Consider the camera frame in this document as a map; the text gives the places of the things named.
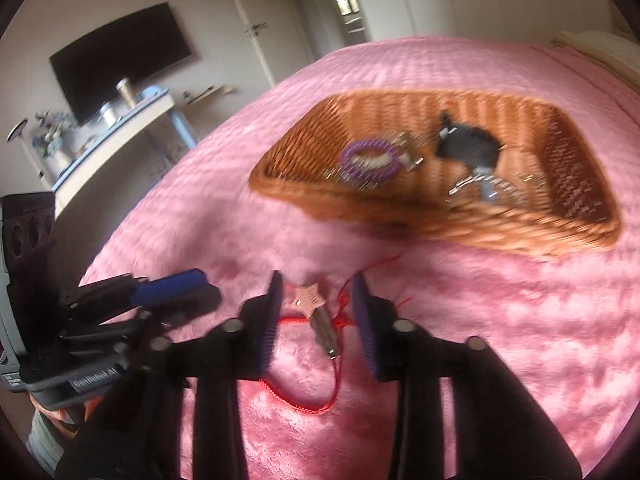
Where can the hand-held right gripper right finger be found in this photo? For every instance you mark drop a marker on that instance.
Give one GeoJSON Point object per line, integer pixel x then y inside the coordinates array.
{"type": "Point", "coordinates": [367, 330]}

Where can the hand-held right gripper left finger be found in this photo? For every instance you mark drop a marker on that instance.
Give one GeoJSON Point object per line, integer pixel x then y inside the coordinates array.
{"type": "Point", "coordinates": [267, 320]}

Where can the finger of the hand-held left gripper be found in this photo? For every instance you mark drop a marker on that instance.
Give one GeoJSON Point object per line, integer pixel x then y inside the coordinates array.
{"type": "Point", "coordinates": [200, 302]}
{"type": "Point", "coordinates": [170, 284]}

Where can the black wrist watch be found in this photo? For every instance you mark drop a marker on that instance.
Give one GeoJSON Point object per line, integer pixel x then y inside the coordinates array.
{"type": "Point", "coordinates": [467, 147]}

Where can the brown wicker basket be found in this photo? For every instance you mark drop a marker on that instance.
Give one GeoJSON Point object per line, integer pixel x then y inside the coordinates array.
{"type": "Point", "coordinates": [350, 120]}

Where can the person's left forearm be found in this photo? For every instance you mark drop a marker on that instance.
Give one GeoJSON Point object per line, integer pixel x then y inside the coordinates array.
{"type": "Point", "coordinates": [47, 440]}

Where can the pink plush blanket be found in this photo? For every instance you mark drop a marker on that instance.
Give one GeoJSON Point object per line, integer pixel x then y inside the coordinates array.
{"type": "Point", "coordinates": [500, 335]}

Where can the white and blue desk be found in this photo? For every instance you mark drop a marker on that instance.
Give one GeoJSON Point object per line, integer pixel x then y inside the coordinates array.
{"type": "Point", "coordinates": [110, 150]}

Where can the vase of blue flowers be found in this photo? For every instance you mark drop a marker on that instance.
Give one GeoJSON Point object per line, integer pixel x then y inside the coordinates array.
{"type": "Point", "coordinates": [52, 140]}

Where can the round desk mirror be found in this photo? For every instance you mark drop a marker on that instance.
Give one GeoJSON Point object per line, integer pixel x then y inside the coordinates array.
{"type": "Point", "coordinates": [17, 131]}

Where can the white bottle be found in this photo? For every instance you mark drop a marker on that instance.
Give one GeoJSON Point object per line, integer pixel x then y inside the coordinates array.
{"type": "Point", "coordinates": [108, 114]}

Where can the gold thermos bottle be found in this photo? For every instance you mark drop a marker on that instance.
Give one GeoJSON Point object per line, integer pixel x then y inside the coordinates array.
{"type": "Point", "coordinates": [126, 92]}

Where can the white room door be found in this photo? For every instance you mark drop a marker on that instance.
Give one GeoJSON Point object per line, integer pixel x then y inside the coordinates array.
{"type": "Point", "coordinates": [270, 0]}

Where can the white patterned pillow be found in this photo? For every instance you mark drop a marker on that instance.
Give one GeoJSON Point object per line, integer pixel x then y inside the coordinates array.
{"type": "Point", "coordinates": [600, 49]}

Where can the black wall television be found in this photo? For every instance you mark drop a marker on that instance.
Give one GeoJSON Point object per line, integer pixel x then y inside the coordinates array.
{"type": "Point", "coordinates": [120, 60]}

